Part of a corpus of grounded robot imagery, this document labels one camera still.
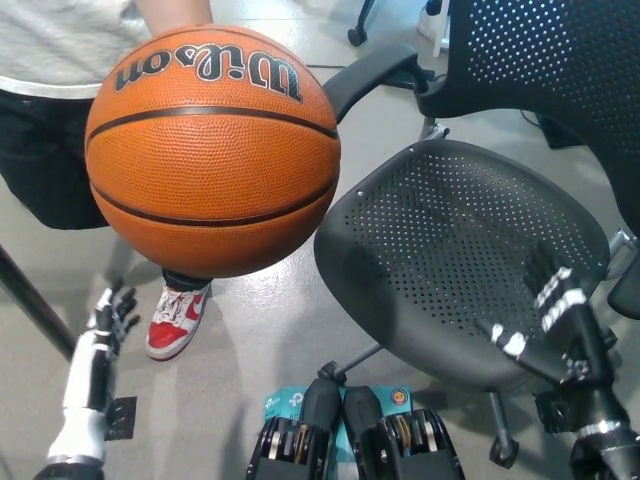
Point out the orange Wilson basketball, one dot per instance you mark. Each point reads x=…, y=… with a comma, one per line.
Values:
x=210, y=165

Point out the red and white sneaker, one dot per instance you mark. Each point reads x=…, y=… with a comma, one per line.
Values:
x=175, y=325

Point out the black chair leg with caster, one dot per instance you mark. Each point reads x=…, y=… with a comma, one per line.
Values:
x=361, y=20

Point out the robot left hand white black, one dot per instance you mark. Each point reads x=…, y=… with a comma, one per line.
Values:
x=85, y=380

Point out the black floor tape patch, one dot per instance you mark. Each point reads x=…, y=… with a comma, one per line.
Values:
x=550, y=415
x=121, y=417

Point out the person in grey shirt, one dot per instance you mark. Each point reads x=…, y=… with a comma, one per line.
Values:
x=45, y=150

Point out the black slanted table leg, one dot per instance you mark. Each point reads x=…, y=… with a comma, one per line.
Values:
x=35, y=300

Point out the black perforated office chair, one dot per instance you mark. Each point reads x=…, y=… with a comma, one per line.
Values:
x=450, y=240

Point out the teal router box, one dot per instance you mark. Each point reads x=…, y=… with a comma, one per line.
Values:
x=285, y=400

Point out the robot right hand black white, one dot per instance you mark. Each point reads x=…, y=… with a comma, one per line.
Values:
x=585, y=350

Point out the white shoe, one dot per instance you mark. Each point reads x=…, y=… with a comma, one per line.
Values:
x=431, y=22

